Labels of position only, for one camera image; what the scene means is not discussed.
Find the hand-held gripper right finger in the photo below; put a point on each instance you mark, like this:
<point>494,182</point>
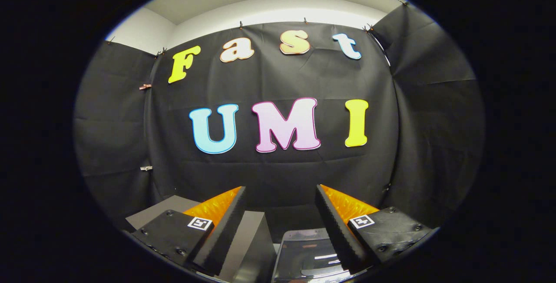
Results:
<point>334,226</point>

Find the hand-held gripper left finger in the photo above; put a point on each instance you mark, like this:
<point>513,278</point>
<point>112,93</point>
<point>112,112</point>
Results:
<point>226,231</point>

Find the dark washing machine lid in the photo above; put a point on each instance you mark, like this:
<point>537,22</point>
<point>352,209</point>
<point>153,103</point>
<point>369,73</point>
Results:
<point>306,248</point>

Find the grey washing machine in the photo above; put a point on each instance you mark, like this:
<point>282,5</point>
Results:
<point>279,262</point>

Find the silver cloth clip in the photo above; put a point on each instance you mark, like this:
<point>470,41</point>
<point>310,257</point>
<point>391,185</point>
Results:
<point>146,168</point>

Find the row of dark cloth clips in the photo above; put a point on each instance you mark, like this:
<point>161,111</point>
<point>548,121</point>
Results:
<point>241,25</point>

